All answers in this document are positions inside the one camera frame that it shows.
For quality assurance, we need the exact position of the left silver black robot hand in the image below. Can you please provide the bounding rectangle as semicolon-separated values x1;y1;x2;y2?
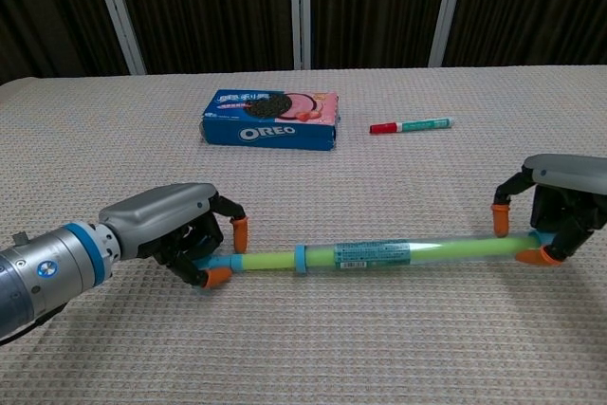
98;181;249;290

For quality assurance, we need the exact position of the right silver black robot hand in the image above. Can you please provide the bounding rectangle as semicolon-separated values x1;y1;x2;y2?
491;154;607;267

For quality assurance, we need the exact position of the green blue toy syringe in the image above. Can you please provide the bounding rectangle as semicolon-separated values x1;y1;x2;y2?
193;230;552;287

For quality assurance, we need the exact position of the blue pink Oreo box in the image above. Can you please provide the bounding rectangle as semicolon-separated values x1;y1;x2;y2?
197;88;341;152

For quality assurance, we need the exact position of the red capped marker pen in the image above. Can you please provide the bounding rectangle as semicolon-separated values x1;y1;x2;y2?
369;116;456;136

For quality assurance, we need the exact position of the dark partition curtain panel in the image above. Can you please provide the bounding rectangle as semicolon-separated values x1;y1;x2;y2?
0;0;130;86
109;0;293;76
309;0;448;70
444;0;607;67

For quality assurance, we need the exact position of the beige woven tablecloth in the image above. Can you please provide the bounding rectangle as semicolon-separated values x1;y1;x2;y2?
0;63;607;405

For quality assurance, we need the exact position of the white partition frame post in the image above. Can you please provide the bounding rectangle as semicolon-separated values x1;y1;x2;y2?
87;0;147;76
287;0;312;70
428;0;469;68

